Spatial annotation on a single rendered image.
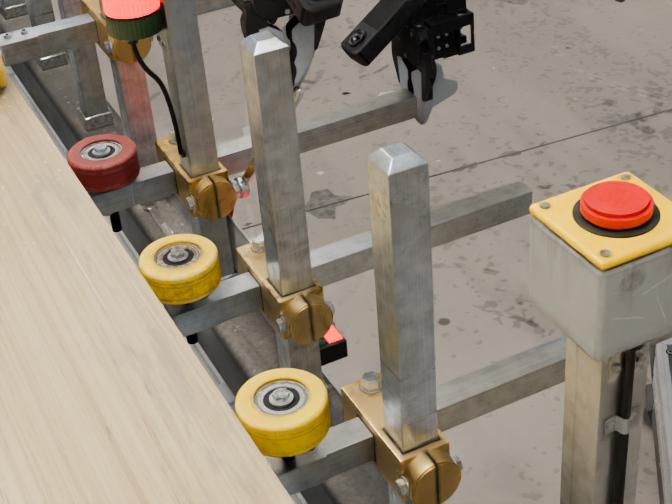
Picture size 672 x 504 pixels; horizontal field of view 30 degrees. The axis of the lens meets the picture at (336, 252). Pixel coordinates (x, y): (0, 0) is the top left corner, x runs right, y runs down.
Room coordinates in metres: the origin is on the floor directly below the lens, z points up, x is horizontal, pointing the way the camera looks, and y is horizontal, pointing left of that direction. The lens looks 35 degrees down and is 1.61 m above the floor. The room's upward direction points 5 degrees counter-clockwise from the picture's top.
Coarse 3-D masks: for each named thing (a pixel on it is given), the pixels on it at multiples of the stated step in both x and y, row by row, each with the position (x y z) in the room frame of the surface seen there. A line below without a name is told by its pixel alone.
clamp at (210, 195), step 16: (160, 144) 1.34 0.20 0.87; (160, 160) 1.33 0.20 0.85; (176, 160) 1.29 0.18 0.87; (176, 176) 1.28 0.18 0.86; (208, 176) 1.25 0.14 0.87; (224, 176) 1.26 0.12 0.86; (176, 192) 1.29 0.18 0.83; (192, 192) 1.24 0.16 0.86; (208, 192) 1.23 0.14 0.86; (224, 192) 1.24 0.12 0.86; (192, 208) 1.23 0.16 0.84; (208, 208) 1.23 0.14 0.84; (224, 208) 1.24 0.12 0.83
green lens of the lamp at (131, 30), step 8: (160, 8) 1.25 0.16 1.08; (152, 16) 1.24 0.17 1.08; (160, 16) 1.25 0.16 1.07; (112, 24) 1.23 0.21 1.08; (120, 24) 1.23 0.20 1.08; (128, 24) 1.23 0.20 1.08; (136, 24) 1.23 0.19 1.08; (144, 24) 1.23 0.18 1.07; (152, 24) 1.23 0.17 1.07; (160, 24) 1.25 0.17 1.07; (112, 32) 1.23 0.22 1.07; (120, 32) 1.23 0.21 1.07; (128, 32) 1.23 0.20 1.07; (136, 32) 1.23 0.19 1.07; (144, 32) 1.23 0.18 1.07; (152, 32) 1.23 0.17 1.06; (128, 40) 1.23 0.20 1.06
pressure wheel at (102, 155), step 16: (80, 144) 1.29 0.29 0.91; (96, 144) 1.29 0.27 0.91; (112, 144) 1.28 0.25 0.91; (128, 144) 1.28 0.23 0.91; (80, 160) 1.25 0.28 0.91; (96, 160) 1.25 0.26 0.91; (112, 160) 1.24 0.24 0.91; (128, 160) 1.25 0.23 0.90; (80, 176) 1.24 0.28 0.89; (96, 176) 1.23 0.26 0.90; (112, 176) 1.23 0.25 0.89; (128, 176) 1.24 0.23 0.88; (96, 192) 1.23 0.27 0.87; (112, 224) 1.26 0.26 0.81
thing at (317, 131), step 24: (384, 96) 1.43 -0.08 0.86; (408, 96) 1.42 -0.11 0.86; (312, 120) 1.38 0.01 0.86; (336, 120) 1.38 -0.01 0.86; (360, 120) 1.39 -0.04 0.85; (384, 120) 1.40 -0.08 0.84; (240, 144) 1.34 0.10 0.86; (312, 144) 1.36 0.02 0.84; (144, 168) 1.30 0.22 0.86; (168, 168) 1.29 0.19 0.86; (240, 168) 1.32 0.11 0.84; (120, 192) 1.26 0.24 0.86; (144, 192) 1.27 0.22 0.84; (168, 192) 1.28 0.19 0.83
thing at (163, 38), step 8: (144, 16) 1.23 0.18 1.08; (160, 32) 1.25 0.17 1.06; (136, 40) 1.25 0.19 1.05; (160, 40) 1.27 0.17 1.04; (168, 40) 1.25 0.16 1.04; (136, 48) 1.25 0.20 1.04; (168, 48) 1.25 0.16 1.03; (136, 56) 1.25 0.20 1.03; (144, 64) 1.25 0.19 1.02; (152, 72) 1.26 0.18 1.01; (160, 80) 1.26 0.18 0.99; (168, 96) 1.26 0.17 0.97; (168, 104) 1.26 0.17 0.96; (176, 120) 1.26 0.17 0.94; (176, 128) 1.26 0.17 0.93; (176, 136) 1.26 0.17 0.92; (184, 152) 1.26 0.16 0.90
